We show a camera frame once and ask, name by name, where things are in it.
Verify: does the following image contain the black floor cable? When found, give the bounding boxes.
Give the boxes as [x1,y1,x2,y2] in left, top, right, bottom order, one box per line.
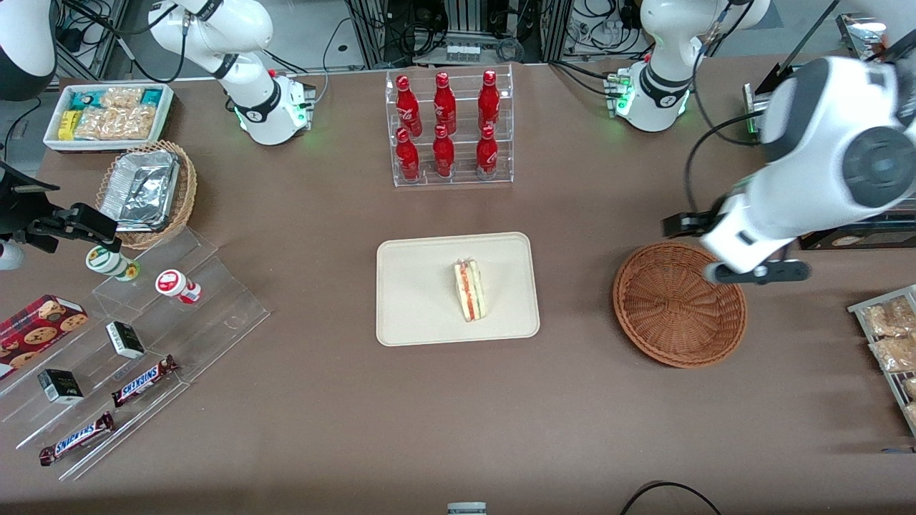
[619,481,723,515]

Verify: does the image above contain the grey power strip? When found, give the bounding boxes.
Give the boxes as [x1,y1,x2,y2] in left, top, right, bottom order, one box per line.
[442,43,496,64]

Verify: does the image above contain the small black carton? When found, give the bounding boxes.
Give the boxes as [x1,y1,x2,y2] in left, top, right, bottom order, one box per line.
[37,369,84,405]
[106,321,145,359]

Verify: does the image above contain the clear acrylic bottle rack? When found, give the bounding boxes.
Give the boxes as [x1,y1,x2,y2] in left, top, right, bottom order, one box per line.
[385,63,515,188]

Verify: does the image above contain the brown wicker basket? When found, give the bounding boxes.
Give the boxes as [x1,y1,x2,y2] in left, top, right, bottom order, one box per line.
[612,242,749,370]

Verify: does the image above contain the cream plastic tray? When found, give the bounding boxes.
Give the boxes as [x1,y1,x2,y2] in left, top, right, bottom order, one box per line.
[376,232,540,348]

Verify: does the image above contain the white plastic bin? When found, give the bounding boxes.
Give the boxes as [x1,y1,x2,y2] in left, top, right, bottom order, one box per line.
[43,82,175,153]

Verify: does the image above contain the clear acrylic stepped riser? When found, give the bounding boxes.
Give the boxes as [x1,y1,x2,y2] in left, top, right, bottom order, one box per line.
[0,315,190,481]
[92,225,271,387]

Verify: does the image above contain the tray of packaged snacks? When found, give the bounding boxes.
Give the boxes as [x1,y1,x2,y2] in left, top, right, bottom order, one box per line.
[847,284,916,437]

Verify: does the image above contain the triangle sandwich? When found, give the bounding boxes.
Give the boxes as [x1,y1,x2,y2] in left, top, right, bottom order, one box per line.
[453,259,487,323]

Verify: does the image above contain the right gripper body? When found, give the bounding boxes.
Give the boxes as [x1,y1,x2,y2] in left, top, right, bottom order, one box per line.
[0,163,62,237]

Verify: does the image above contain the black hot food showcase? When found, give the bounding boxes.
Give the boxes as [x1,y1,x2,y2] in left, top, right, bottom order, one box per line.
[743,13,916,251]

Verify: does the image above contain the clear cracker bag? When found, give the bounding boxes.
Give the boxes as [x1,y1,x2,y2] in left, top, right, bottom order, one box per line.
[75,106,160,141]
[100,86,144,109]

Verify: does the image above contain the red lidded cup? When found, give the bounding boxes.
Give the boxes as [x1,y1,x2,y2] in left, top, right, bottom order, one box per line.
[155,269,203,305]

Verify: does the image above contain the clear fried snack bag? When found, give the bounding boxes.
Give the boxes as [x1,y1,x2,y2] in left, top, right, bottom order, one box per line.
[868,335,916,374]
[861,297,916,338]

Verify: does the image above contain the green sunflower lidded cup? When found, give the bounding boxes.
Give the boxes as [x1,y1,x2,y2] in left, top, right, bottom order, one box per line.
[86,245,140,282]

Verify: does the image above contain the Snickers chocolate bar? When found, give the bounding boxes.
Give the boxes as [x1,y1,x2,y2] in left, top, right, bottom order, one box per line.
[39,411,115,466]
[111,355,180,408]

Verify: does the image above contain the red tartan cookie box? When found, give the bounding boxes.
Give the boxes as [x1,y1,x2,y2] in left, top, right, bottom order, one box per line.
[0,294,89,380]

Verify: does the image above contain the light wicker basket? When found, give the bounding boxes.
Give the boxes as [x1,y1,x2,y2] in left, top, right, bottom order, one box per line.
[97,141,198,250]

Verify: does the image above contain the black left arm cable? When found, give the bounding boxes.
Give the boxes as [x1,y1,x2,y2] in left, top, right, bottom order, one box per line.
[683,107,766,217]

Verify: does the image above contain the silver foil packet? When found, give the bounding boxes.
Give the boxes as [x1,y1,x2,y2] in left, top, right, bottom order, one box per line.
[100,150,180,231]

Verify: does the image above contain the red cola bottle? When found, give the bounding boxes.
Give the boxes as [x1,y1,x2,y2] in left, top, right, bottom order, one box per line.
[476,124,500,180]
[396,127,422,182]
[432,124,456,178]
[396,74,423,137]
[434,72,457,135]
[478,69,501,131]

